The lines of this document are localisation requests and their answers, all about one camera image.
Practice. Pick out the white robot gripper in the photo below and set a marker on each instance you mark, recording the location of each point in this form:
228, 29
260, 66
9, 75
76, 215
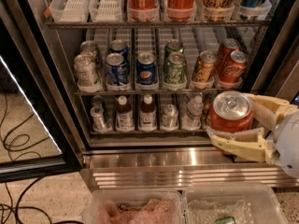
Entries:
289, 142

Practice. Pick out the red coke can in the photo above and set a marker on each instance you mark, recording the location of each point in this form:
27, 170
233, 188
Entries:
226, 48
233, 68
179, 10
231, 112

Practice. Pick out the gold can bottom back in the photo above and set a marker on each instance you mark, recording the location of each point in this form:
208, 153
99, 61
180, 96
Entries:
208, 101

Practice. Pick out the gold can middle shelf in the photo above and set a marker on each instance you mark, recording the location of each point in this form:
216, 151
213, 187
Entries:
204, 68

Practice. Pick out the gold can shelf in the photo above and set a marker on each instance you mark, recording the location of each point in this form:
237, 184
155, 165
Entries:
216, 10
204, 68

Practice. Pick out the silver can bottom centre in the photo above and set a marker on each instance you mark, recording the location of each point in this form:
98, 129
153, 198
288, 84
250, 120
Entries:
169, 118

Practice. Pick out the silver can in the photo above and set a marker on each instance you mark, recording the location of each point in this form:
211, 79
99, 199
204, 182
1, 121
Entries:
88, 79
98, 100
100, 119
90, 47
169, 118

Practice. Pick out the green can in bin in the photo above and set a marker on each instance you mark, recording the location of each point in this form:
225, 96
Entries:
225, 220

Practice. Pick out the green can front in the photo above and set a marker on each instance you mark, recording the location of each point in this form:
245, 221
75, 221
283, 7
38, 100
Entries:
175, 71

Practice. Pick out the green can back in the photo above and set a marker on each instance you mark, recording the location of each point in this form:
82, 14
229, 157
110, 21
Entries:
173, 45

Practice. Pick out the blue pepsi can centre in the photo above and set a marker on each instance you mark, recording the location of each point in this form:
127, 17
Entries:
145, 71

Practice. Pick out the blue pepsi can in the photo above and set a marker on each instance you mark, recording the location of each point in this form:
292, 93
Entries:
119, 46
145, 71
117, 73

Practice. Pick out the gold can top shelf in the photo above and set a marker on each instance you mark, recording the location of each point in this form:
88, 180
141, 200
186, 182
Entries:
216, 10

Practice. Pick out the stainless steel fridge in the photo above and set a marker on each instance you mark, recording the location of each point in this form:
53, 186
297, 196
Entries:
175, 159

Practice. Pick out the blue pepsi can front left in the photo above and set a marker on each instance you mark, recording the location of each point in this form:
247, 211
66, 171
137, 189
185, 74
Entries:
117, 73

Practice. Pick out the silver can bottom front left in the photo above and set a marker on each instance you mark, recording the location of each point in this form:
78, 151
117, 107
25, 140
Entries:
100, 119

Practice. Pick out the blue pepsi can back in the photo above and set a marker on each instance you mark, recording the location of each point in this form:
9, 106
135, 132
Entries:
119, 46

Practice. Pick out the silver can bottom back left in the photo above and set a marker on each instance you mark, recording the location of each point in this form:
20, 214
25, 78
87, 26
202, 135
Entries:
98, 100

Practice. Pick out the red can behind top left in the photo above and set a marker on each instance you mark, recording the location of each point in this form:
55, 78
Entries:
142, 10

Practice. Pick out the open glass fridge door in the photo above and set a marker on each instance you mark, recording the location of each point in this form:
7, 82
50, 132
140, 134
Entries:
39, 124

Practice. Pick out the clear water bottle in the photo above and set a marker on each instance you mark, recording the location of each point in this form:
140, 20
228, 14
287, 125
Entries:
193, 108

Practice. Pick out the clear bin with ice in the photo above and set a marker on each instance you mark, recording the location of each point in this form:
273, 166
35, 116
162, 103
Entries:
248, 203

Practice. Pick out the brown bottle right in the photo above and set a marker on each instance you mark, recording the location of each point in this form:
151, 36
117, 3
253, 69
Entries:
147, 114

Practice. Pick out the brown bottle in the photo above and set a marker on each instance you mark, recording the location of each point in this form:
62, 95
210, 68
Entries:
124, 114
147, 114

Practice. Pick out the brown bottle left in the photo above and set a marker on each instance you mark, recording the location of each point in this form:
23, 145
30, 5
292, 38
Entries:
124, 114

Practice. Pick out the clear bin with brown contents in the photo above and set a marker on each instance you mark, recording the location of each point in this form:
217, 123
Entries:
135, 206

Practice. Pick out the empty white tray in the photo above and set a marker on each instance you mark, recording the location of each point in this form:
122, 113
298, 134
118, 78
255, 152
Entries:
106, 10
69, 10

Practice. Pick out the empty white tray far left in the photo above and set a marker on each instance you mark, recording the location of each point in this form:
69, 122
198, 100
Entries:
69, 10

